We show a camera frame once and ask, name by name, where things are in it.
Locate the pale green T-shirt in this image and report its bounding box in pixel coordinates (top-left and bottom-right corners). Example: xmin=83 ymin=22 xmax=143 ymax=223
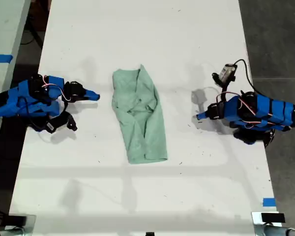
xmin=111 ymin=63 xmax=168 ymax=165

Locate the long blue tape strip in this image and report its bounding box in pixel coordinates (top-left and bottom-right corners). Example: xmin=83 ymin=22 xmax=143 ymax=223
xmin=0 ymin=54 xmax=14 ymax=64

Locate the white side table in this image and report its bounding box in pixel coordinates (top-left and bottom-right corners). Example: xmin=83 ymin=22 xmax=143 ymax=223
xmin=0 ymin=0 xmax=32 ymax=154

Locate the short blue tape strip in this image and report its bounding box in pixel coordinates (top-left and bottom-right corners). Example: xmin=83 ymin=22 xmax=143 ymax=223
xmin=262 ymin=197 xmax=277 ymax=207

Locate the small black box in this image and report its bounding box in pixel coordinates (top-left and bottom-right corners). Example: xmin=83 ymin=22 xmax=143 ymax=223
xmin=261 ymin=212 xmax=286 ymax=224

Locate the metal table clamp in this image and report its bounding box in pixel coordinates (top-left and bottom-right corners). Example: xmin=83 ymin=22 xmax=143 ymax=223
xmin=251 ymin=211 xmax=295 ymax=236
xmin=0 ymin=214 xmax=37 ymax=236

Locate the black camera box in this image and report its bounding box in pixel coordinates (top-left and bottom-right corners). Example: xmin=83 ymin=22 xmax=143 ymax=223
xmin=45 ymin=112 xmax=78 ymax=135
xmin=211 ymin=63 xmax=238 ymax=87

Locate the black camera cable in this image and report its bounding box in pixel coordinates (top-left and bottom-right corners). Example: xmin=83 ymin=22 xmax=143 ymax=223
xmin=233 ymin=59 xmax=263 ymax=96

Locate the black floor cable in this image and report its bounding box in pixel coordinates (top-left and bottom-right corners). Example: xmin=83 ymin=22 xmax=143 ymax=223
xmin=20 ymin=23 xmax=44 ymax=46

